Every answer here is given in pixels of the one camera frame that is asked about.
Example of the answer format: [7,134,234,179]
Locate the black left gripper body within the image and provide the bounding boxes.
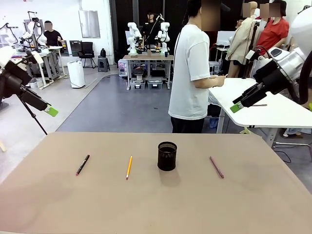
[0,59,33,98]

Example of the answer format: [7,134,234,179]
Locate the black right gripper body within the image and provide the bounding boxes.
[253,59,286,95]

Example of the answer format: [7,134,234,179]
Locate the dark red pen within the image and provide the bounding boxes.
[209,156,225,179]

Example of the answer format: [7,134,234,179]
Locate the black pen with red end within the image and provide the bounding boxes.
[75,154,91,176]

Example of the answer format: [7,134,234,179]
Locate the yellow pencil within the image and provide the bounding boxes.
[125,155,133,180]

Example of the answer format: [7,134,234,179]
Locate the black mesh pen holder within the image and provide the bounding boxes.
[157,141,178,172]

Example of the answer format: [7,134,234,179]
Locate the person right hand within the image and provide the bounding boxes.
[211,74,229,87]

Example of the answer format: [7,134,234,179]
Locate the black tripod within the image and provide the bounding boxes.
[17,94,48,136]

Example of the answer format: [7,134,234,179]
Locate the white side table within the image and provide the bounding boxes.
[208,77,312,149]

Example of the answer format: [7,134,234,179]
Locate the grey workbench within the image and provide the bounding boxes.
[12,50,53,88]

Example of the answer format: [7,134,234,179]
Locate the grey computer case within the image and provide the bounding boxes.
[209,60,220,75]

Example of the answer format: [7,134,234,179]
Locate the person in red shirt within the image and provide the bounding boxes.
[254,0,291,56]

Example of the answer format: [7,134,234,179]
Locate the mannequin with beige coat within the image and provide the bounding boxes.
[225,1,259,78]

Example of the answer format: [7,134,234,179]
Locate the white air purifier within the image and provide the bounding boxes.
[67,60,86,89]

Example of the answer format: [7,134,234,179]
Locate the white round desk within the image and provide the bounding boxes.
[47,45,66,74]

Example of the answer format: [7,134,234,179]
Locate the seated person in black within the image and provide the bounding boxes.
[43,20,65,47]

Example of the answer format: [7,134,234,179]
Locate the white display board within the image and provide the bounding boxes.
[216,31,236,46]

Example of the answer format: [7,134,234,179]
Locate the person in white t-shirt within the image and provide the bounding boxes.
[168,0,229,134]

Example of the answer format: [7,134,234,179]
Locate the black office chair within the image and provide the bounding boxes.
[78,41,97,69]

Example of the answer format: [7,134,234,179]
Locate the grey plastic stool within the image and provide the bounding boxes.
[97,56,111,73]

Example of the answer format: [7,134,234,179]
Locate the lit computer tower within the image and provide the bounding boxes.
[118,59,127,78]

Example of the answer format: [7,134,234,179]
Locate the clear storage box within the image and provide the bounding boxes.
[147,79,163,90]
[131,79,146,90]

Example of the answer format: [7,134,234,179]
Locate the wooden background robot table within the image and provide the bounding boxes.
[122,55,175,91]

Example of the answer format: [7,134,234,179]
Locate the standing person in black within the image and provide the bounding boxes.
[142,12,159,47]

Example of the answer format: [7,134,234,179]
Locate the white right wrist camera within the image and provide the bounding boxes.
[270,48,284,59]

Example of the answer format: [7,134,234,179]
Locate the white robot with black cables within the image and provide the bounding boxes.
[0,23,20,49]
[23,11,48,49]

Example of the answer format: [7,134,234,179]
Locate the black floor cable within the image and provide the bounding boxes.
[275,149,292,163]

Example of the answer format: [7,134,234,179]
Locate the grey metal wall cabinet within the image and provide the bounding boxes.
[78,10,100,39]

